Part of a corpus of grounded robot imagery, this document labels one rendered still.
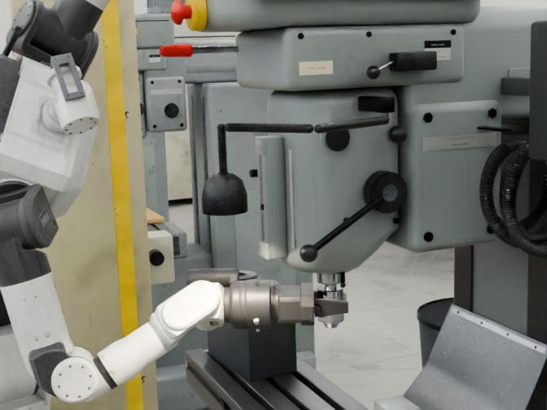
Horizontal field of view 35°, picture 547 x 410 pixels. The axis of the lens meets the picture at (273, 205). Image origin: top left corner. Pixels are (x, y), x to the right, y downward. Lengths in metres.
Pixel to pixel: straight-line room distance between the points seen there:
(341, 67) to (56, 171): 0.54
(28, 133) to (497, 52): 0.84
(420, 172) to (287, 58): 0.31
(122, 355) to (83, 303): 1.70
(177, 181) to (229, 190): 8.65
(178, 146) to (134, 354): 8.42
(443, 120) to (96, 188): 1.89
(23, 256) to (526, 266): 0.92
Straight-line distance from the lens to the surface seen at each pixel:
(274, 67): 1.41
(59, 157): 1.61
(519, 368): 1.73
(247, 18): 1.35
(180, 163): 9.96
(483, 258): 1.82
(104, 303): 3.27
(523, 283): 1.72
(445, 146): 1.51
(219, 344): 2.04
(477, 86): 1.56
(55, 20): 1.77
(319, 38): 1.39
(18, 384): 2.01
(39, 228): 1.52
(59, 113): 1.56
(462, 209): 1.55
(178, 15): 1.42
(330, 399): 1.85
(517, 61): 1.61
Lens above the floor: 1.69
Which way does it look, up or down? 10 degrees down
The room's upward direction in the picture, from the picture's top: 2 degrees counter-clockwise
